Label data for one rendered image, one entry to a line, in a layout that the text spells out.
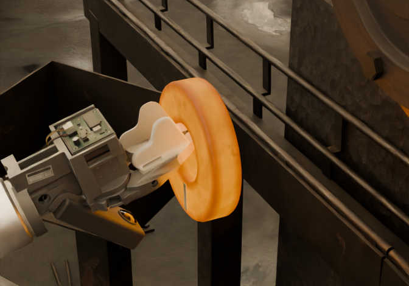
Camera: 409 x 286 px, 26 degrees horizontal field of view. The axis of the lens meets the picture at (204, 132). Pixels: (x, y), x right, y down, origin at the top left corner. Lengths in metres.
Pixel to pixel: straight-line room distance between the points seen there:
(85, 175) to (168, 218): 1.32
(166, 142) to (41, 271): 1.19
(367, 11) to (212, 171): 0.23
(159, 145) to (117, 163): 0.05
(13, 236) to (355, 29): 0.39
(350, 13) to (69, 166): 0.31
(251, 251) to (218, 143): 1.22
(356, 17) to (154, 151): 0.26
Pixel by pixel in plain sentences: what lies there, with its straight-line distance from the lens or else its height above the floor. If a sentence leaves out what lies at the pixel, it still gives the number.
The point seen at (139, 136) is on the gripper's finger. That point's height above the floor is 0.85.
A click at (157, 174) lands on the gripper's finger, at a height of 0.83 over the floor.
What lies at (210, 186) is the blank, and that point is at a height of 0.83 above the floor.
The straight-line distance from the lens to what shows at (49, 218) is 1.26.
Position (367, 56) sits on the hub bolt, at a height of 1.00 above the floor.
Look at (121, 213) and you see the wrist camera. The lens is 0.98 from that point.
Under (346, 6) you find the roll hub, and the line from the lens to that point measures 0.82.
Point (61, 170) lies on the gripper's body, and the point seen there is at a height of 0.86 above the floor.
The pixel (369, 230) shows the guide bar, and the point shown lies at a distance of 1.06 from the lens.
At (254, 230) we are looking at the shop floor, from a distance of 2.17.
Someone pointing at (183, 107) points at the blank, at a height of 0.88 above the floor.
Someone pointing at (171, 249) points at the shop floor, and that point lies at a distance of 2.11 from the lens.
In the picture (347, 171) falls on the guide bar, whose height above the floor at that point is 0.69.
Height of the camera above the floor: 1.37
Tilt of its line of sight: 33 degrees down
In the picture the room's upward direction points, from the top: straight up
